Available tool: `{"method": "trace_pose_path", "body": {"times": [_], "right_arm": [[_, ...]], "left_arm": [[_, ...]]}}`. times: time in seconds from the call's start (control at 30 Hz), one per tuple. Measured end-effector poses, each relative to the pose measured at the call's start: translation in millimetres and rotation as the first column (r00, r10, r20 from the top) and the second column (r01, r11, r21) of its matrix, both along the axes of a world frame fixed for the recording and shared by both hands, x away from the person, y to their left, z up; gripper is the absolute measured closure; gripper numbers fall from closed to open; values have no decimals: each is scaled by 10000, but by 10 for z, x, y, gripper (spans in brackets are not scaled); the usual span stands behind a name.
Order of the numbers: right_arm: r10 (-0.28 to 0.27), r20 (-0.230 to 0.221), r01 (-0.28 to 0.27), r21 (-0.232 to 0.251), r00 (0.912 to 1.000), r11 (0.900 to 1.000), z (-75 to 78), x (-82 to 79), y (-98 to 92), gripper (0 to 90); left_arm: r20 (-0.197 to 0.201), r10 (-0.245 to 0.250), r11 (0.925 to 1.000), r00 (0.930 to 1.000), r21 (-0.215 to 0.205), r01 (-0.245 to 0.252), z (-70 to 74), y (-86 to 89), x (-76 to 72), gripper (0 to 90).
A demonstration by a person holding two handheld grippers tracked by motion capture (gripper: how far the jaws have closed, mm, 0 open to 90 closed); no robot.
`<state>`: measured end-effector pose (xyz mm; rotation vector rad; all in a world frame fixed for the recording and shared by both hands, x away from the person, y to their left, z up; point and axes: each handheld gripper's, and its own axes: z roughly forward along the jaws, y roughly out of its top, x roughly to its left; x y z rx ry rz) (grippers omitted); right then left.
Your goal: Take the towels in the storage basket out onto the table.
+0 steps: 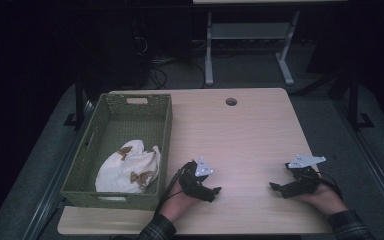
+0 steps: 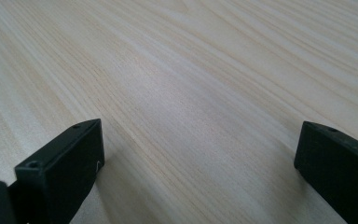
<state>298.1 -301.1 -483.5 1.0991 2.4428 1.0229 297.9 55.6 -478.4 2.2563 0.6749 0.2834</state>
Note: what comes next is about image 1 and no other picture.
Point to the black metal post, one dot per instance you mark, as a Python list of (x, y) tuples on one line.
[(79, 100), (353, 100)]

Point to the aluminium rail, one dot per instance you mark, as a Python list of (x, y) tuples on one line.
[(373, 166), (58, 173)]

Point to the white cloth with brown print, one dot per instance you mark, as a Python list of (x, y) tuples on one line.
[(123, 170)]

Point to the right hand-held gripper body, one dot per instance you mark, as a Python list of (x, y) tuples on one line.
[(303, 185)]

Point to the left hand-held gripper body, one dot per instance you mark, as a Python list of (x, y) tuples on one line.
[(193, 186)]

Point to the person's right hand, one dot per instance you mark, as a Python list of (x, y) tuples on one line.
[(326, 200)]

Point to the green woven basket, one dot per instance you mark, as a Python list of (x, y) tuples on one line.
[(126, 126)]

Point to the dark equipment cabinet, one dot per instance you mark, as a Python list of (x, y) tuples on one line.
[(120, 50)]

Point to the white metal table frame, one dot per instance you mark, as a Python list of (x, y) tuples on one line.
[(246, 30)]

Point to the person's left hand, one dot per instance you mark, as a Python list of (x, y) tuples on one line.
[(176, 205)]

